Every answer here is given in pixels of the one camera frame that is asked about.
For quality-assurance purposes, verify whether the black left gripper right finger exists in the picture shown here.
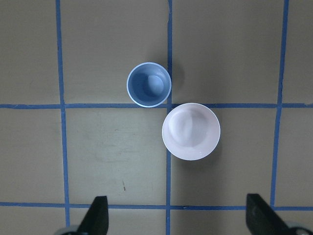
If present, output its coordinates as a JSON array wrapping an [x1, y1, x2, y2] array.
[[246, 193, 296, 235]]

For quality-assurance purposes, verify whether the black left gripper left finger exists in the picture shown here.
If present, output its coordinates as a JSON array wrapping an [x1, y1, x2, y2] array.
[[76, 196, 108, 235]]

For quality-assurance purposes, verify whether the short blue cup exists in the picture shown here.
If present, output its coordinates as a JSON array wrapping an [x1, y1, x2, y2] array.
[[126, 62, 172, 108]]

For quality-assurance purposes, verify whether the pink bowl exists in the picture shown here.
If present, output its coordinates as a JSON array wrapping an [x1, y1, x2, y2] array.
[[162, 103, 221, 161]]

